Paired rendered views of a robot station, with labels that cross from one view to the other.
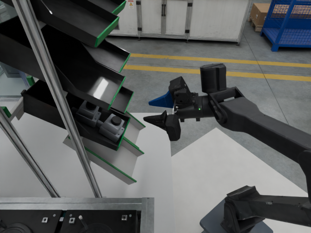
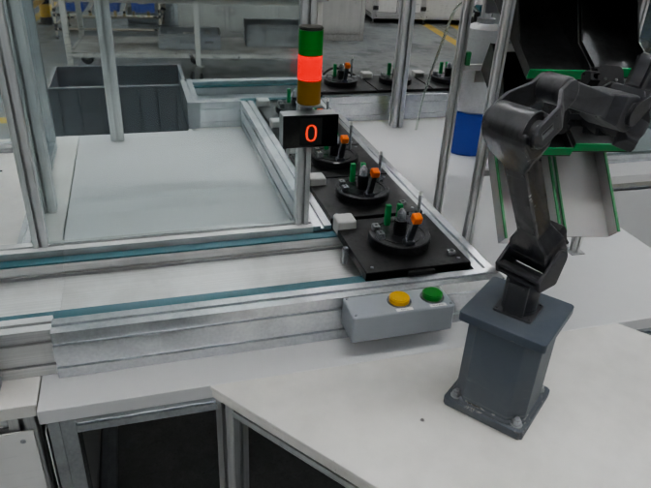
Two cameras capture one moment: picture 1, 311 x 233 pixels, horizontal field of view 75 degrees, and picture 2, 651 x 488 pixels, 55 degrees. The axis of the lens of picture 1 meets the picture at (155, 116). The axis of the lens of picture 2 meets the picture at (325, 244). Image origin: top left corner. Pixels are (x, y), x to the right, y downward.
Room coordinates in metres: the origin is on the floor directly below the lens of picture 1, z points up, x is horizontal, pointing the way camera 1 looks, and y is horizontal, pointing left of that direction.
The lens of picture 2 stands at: (-0.36, -0.95, 1.64)
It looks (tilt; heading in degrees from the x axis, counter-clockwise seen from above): 29 degrees down; 72
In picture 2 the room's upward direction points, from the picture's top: 3 degrees clockwise
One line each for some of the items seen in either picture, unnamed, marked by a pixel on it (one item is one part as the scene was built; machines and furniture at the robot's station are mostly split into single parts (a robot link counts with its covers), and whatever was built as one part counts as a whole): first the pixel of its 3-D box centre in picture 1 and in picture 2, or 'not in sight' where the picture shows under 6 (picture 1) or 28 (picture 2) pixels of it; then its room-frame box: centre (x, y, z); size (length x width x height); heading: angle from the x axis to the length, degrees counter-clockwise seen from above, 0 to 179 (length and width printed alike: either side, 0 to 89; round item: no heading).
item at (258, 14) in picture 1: (281, 18); not in sight; (4.98, -2.89, 0.20); 1.20 x 0.80 x 0.41; 82
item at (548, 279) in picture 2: (243, 211); (528, 259); (0.22, -0.22, 1.15); 0.09 x 0.07 x 0.06; 113
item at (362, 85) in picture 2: not in sight; (341, 73); (0.47, 1.52, 1.01); 0.24 x 0.24 x 0.13; 0
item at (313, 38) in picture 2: not in sight; (310, 42); (-0.01, 0.30, 1.38); 0.05 x 0.05 x 0.05
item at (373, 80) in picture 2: not in sight; (395, 72); (0.71, 1.52, 1.01); 0.24 x 0.24 x 0.13; 0
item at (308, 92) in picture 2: not in sight; (309, 90); (-0.01, 0.30, 1.28); 0.05 x 0.05 x 0.05
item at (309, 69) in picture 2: not in sight; (309, 67); (-0.01, 0.30, 1.33); 0.05 x 0.05 x 0.05
